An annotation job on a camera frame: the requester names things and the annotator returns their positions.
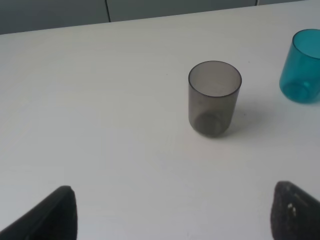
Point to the teal translucent cup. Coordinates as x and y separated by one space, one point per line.
300 77

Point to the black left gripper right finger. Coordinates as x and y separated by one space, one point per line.
295 214

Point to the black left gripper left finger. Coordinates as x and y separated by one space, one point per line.
54 218

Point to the grey translucent cup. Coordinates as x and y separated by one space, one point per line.
213 89

